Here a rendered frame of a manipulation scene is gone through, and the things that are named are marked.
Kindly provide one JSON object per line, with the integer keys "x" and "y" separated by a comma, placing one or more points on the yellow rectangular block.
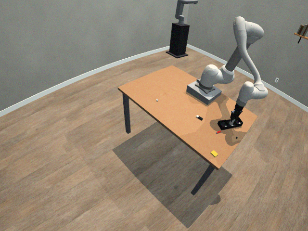
{"x": 214, "y": 153}

